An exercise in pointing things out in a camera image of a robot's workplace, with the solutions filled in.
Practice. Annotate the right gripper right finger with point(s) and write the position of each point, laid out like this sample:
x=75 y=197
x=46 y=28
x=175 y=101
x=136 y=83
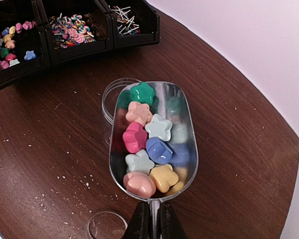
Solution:
x=170 y=226

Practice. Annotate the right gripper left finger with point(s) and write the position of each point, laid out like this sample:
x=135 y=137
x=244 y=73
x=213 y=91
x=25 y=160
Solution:
x=138 y=228

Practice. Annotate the pink heart candy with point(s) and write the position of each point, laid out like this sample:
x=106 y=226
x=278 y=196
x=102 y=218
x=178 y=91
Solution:
x=139 y=184

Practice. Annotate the yellow star candy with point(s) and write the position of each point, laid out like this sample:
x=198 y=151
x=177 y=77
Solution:
x=164 y=177

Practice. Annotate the light teal star candy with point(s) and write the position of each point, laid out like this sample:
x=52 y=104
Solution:
x=139 y=162

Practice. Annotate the magenta star candy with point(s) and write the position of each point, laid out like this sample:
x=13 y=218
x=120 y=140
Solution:
x=135 y=137

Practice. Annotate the pale blue star candy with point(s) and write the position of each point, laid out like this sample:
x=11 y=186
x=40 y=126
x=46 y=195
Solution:
x=159 y=127

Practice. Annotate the peach star candy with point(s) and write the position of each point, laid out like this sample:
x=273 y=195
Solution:
x=139 y=112

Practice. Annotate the green star candy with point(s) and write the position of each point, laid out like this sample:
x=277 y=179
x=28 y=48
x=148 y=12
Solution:
x=143 y=93

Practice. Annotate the clear plastic jar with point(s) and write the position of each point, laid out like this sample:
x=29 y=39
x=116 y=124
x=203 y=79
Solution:
x=110 y=97

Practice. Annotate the black three-compartment candy bin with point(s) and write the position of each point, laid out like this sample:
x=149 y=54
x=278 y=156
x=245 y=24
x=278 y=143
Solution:
x=36 y=35

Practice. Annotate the clear plastic jar lid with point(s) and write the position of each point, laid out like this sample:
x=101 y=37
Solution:
x=106 y=225

